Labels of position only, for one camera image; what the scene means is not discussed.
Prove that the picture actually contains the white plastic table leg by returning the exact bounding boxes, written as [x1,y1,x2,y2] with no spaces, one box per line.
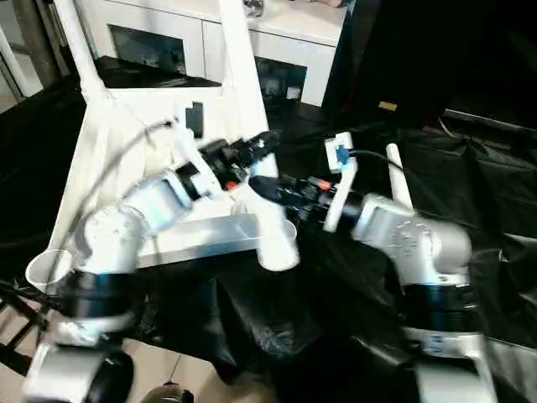
[216,0,302,273]
[384,142,417,214]
[51,0,113,105]

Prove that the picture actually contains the white cabinet with glass doors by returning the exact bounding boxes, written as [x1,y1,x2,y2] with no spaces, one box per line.
[62,0,350,109]

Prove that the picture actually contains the black backdrop cloth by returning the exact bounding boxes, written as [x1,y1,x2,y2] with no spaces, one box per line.
[321,0,537,128]

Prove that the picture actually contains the long black bar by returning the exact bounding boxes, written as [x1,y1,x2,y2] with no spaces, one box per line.
[443,107,537,128]

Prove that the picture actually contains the grey curtain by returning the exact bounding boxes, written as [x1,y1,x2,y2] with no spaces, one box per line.
[0,0,68,98]

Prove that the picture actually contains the dark rounded robot body part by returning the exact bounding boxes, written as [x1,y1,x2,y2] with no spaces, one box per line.
[143,380,197,403]

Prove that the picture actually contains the black folding table frame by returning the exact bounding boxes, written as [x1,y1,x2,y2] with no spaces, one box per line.
[0,280,52,371]

